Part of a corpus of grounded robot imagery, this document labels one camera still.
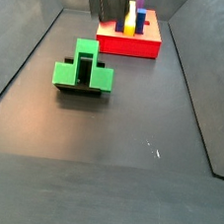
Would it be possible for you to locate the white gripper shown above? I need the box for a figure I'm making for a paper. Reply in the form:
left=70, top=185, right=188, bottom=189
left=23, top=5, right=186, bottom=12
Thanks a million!
left=99, top=0, right=129, bottom=23

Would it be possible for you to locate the green bridge-shaped block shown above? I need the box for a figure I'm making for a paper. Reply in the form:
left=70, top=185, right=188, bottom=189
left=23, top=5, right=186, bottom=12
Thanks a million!
left=52, top=38, right=114, bottom=93

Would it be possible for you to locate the red base board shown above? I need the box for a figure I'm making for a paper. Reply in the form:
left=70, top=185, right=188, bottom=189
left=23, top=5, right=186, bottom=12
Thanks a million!
left=96, top=9, right=162, bottom=58

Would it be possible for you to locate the black angle fixture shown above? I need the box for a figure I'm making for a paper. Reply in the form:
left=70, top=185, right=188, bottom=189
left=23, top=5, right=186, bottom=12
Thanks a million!
left=54, top=56, right=101, bottom=95

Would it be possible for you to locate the long yellow bar block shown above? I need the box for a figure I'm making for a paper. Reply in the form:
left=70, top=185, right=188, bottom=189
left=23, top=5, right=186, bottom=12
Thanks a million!
left=123, top=1, right=136, bottom=37

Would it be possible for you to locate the right blue post block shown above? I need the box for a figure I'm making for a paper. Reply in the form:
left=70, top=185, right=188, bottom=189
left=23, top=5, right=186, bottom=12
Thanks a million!
left=115, top=20, right=125, bottom=33

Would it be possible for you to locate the blue post block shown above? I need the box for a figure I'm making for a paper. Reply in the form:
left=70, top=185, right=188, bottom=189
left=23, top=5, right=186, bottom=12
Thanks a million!
left=135, top=8, right=146, bottom=34
left=115, top=20, right=125, bottom=33

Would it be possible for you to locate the left purple post block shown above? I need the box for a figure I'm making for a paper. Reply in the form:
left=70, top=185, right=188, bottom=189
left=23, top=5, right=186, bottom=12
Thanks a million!
left=135, top=0, right=145, bottom=8

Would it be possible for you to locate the left blue post block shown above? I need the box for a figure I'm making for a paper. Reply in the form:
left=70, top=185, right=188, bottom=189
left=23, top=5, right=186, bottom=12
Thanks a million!
left=135, top=8, right=146, bottom=34

